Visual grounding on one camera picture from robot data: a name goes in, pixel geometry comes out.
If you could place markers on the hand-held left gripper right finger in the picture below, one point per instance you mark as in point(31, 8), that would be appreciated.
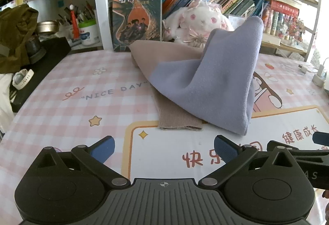
point(226, 149)

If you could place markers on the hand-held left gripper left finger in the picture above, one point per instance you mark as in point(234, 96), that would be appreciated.
point(104, 149)

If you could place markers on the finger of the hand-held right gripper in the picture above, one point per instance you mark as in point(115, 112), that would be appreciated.
point(321, 138)
point(303, 153)

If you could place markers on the lavender and tan sweater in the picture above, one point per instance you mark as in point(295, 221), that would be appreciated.
point(213, 86)

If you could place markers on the white charger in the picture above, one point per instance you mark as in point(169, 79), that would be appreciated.
point(321, 71)

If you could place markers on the black electric keyboard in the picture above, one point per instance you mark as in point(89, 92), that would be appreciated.
point(48, 60)

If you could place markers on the white wristwatch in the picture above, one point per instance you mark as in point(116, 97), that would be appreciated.
point(21, 78)

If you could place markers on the white cloth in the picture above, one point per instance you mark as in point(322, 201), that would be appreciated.
point(5, 104)

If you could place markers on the white plastic jar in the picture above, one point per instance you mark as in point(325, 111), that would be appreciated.
point(88, 33)

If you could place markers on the black round object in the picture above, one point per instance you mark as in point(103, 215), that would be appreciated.
point(34, 50)

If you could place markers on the red boxed book set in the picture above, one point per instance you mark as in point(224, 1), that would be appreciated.
point(282, 17)

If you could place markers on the red tube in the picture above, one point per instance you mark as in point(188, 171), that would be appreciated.
point(74, 22)

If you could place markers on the white pink plush bunny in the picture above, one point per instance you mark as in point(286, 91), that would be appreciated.
point(200, 19)

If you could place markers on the illustrated dragon cover book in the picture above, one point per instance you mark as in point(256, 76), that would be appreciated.
point(136, 19)

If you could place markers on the round metal tin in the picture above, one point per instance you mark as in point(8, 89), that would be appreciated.
point(47, 27)

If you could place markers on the bunch of pens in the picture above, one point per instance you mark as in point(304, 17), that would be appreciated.
point(84, 13)

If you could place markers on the olive green jacket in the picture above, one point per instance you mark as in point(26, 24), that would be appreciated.
point(15, 35)

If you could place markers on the white shelf frame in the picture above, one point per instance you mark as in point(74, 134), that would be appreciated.
point(99, 9)

